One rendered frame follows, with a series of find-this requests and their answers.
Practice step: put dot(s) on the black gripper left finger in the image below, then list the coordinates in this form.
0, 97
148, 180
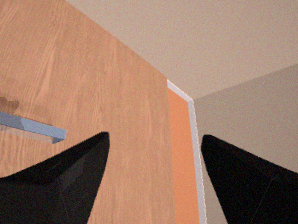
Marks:
60, 190

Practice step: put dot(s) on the low clear wall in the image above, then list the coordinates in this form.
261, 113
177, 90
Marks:
31, 135

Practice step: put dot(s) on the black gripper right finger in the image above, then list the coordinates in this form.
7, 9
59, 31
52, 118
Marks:
250, 189

